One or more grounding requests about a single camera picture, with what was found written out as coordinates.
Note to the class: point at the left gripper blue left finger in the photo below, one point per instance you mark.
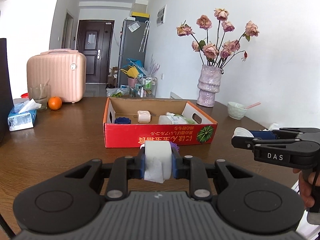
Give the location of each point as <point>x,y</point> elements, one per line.
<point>120,172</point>

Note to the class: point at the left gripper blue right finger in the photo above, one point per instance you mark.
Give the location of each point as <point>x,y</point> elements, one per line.
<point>192,169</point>

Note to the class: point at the white tape roll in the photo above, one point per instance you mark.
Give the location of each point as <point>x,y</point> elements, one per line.
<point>158,163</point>

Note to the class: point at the green plastic bottle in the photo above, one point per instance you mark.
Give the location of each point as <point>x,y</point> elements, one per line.
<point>179,119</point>

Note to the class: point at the clear plastic wipes container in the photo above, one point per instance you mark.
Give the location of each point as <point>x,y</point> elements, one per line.
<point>163,120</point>

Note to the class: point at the white cap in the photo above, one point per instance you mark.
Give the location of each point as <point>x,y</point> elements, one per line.
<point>242,132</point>

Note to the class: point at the person right hand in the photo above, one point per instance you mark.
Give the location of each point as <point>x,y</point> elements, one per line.
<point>305,187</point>

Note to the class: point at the purple ridged lid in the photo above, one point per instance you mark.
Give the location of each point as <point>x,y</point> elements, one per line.
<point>175,146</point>

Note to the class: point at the crumpled white tissue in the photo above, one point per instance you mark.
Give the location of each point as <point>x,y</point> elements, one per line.
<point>273,126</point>

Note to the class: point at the red cardboard box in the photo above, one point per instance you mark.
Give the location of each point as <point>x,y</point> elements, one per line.
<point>135,134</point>

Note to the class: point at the blue ridged lid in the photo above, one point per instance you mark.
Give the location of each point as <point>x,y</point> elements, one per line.
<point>122,120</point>

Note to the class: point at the small white pink jar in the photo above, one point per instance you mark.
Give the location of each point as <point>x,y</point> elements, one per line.
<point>144,117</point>

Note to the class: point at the pink spoon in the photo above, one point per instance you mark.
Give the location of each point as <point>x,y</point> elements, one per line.
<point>253,105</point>

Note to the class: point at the pale green ceramic bowl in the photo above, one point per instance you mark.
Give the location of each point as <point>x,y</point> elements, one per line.
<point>236,111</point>

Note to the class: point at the cluttered storage rack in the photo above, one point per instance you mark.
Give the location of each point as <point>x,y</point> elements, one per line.
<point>134,80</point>

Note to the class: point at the purple ceramic vase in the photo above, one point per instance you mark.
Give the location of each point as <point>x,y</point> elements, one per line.
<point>208,85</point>

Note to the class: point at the orange fruit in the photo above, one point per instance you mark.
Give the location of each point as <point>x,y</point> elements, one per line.
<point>55,103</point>

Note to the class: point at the clear drinking glass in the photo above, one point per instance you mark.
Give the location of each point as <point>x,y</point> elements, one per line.
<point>40,93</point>

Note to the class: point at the blue tissue pack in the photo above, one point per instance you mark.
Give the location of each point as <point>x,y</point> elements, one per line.
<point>23,115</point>

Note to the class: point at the pink suitcase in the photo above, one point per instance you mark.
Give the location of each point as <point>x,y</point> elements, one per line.
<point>63,70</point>

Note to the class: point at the dried pink rose bouquet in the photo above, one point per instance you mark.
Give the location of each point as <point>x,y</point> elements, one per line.
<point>218,52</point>

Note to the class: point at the grey refrigerator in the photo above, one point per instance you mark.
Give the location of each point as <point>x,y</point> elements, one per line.
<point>131,45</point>

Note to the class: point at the black paper bag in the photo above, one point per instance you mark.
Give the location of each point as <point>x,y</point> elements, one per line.
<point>6,101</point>

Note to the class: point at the dark brown entrance door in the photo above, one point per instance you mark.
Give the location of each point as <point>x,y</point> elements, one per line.
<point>94,40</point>

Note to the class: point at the yellow box on fridge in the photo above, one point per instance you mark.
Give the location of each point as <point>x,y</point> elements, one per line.
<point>140,14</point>

